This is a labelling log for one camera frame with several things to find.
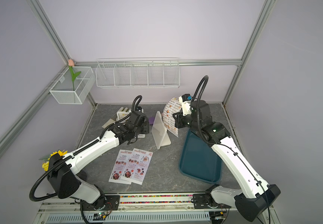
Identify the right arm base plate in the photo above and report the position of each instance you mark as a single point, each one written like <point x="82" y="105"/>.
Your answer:
<point x="206" y="201"/>

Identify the teal plastic tray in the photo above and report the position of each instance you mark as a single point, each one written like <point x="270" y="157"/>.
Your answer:
<point x="199" y="161"/>

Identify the red special menu sheet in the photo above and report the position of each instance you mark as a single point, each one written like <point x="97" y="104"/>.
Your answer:
<point x="119" y="166"/>

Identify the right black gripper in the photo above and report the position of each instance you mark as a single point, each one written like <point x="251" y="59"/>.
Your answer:
<point x="179" y="118"/>

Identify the white wire wall rack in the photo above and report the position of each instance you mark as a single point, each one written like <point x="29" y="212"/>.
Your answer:
<point x="153" y="72"/>

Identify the white mesh wall basket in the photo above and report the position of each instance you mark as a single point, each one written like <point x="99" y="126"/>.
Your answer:
<point x="62" y="89"/>

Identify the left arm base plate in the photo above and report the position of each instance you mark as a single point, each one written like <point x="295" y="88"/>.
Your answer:
<point x="104" y="203"/>

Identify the yellow sunflower bouquet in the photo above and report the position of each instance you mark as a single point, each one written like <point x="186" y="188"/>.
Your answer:
<point x="49" y="160"/>

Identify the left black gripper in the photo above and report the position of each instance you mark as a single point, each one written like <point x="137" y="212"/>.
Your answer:
<point x="146" y="128"/>

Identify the pink artificial tulip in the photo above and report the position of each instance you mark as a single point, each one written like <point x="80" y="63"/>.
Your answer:
<point x="73" y="74"/>

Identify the white menu holder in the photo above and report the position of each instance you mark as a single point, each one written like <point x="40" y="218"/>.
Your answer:
<point x="123" y="114"/>
<point x="159" y="132"/>

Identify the purple pink spoon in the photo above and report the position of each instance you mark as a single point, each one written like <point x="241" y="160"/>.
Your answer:
<point x="151" y="120"/>

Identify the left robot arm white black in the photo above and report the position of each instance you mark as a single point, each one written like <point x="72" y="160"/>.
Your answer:
<point x="63" y="170"/>

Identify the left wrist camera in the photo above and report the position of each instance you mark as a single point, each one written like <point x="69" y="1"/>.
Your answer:
<point x="139" y="119"/>

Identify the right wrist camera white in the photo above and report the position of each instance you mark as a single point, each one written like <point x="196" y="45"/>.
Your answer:
<point x="185" y="101"/>

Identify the aluminium front rail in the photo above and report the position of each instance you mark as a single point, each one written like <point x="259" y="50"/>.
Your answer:
<point x="140" y="208"/>

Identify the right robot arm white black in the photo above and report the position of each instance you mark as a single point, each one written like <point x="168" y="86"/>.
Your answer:
<point x="255" y="195"/>

